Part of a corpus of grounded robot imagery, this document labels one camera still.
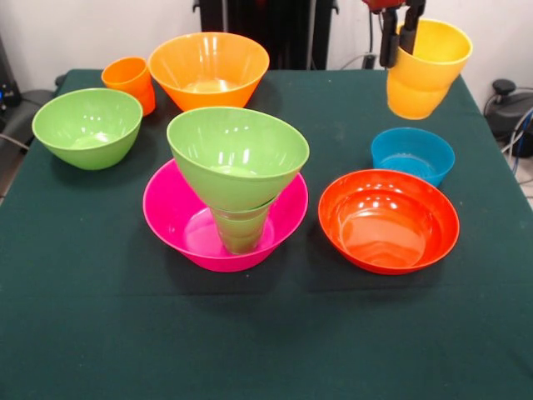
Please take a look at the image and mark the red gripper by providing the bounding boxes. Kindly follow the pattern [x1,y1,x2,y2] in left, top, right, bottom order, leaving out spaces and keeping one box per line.
[360,0,426,69]

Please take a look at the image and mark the yellow plastic cup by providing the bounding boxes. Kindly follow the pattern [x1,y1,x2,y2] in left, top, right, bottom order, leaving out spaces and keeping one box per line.
[386,18,474,121]

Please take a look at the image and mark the large green plastic bowl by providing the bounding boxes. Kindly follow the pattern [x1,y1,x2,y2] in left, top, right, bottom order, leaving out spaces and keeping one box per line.
[32,87,144,171]
[166,106,311,212]

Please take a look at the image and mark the small green plastic bowl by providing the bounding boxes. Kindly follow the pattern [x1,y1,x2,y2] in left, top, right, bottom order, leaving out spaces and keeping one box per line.
[212,195,278,214]

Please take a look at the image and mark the green plastic cup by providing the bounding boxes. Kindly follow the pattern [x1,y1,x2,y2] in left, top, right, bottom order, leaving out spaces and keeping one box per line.
[212,203,271,255]

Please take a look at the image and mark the pink plastic bowl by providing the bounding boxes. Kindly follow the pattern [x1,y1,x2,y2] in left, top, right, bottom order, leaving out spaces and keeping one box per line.
[142,157,310,273]

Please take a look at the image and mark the black computer tower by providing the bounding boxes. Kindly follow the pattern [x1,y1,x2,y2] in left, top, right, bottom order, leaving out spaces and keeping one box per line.
[0,35,22,109]

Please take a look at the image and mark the blue plastic bowl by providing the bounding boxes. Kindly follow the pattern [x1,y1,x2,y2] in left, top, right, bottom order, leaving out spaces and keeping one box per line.
[371,127,456,188]

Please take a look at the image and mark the red plastic bowl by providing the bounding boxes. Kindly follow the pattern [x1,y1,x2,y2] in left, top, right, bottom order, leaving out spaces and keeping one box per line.
[317,168,461,276]

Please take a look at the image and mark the large orange plastic bowl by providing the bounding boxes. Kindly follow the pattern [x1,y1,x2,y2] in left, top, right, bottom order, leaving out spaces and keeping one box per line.
[147,32,271,113]

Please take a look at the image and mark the orange plastic cup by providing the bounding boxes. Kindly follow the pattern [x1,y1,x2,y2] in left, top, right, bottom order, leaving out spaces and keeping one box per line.
[101,56,157,118]

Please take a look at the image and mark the dark green table cloth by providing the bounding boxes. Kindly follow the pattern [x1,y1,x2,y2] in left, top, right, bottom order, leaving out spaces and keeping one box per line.
[0,68,533,400]

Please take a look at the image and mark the dark grey floor case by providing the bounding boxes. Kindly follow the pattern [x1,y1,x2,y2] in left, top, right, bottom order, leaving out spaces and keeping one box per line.
[0,89,55,145]

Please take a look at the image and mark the black wall cable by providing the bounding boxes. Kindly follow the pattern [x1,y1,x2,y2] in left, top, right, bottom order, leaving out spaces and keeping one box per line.
[366,10,378,63]

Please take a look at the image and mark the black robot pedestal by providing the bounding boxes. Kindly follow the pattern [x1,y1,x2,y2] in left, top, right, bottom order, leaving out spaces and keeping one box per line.
[199,0,336,71]

